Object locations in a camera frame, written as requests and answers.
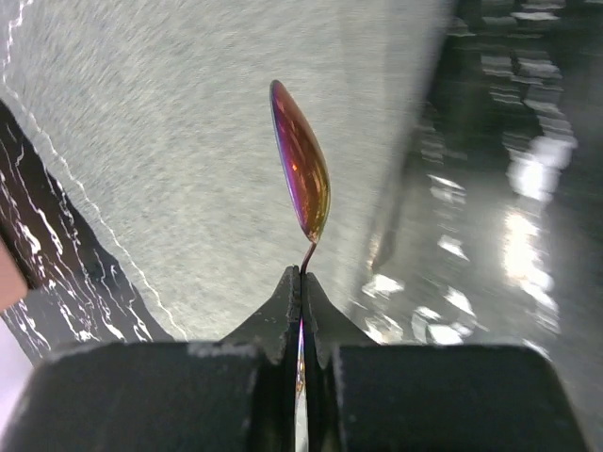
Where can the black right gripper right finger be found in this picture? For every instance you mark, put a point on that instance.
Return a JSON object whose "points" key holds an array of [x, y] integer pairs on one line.
{"points": [[362, 396]]}

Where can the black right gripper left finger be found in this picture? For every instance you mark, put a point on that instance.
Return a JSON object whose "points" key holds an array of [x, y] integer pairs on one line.
{"points": [[235, 394]]}

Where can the iridescent orange spoon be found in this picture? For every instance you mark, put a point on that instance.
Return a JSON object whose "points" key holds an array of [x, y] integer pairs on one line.
{"points": [[308, 183]]}

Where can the grey cloth napkin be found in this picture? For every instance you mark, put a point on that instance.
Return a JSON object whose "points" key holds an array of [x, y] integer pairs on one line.
{"points": [[154, 116]]}

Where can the pink plastic bin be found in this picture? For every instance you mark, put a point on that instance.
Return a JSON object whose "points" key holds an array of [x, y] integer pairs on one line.
{"points": [[14, 283]]}

